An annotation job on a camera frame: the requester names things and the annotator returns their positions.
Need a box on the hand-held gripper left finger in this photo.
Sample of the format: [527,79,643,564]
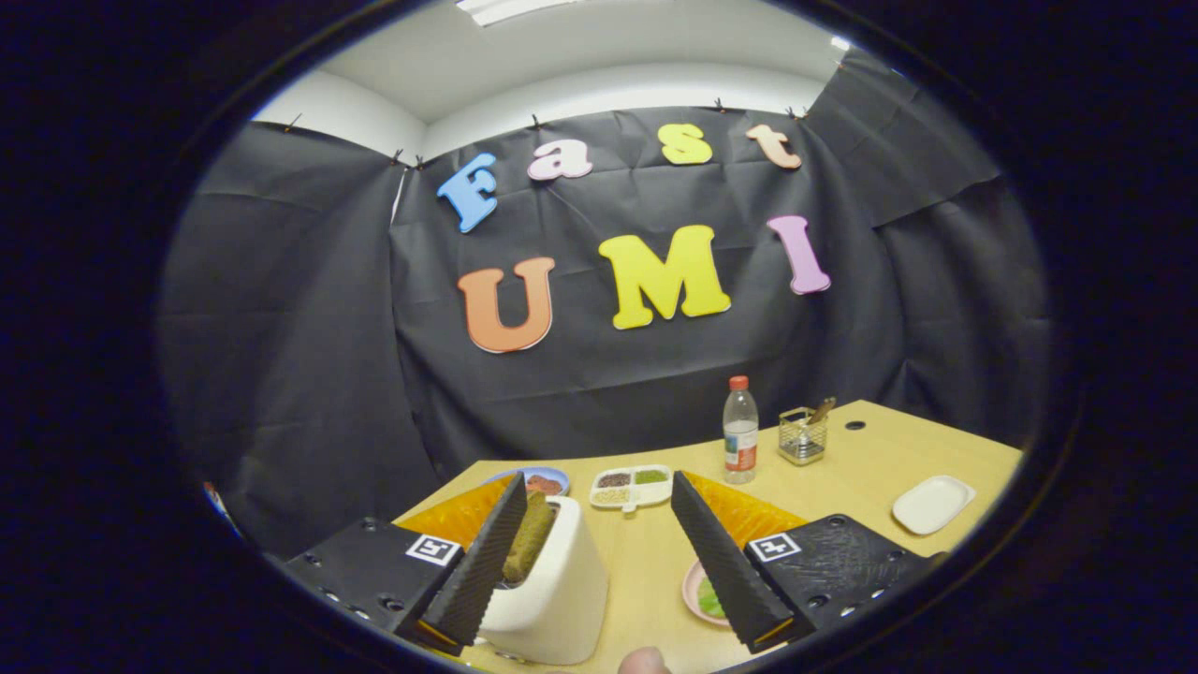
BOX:
[281,471,528,654]

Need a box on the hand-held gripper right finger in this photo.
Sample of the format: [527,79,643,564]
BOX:
[670,470,939,655]

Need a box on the toasted brown bread slice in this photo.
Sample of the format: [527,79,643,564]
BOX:
[503,491,557,586]

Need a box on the pink round plate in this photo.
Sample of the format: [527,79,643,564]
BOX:
[681,559,736,626]

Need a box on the white toaster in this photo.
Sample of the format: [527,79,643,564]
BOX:
[475,494,611,667]

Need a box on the small blue plate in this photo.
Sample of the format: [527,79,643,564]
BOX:
[482,466,570,497]

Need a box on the white compartment condiment tray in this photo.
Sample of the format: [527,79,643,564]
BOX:
[589,464,675,513]

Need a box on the clear red-capped water bottle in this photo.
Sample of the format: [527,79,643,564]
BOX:
[723,375,760,485]

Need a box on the metal mesh utensil holder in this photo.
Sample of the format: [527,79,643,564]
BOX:
[778,406,829,466]

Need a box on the black backdrop cloth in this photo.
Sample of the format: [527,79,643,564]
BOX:
[157,47,1054,563]

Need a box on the white square plate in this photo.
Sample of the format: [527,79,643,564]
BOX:
[891,475,977,536]

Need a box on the ceiling light panel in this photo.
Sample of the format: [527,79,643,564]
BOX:
[457,0,581,26]

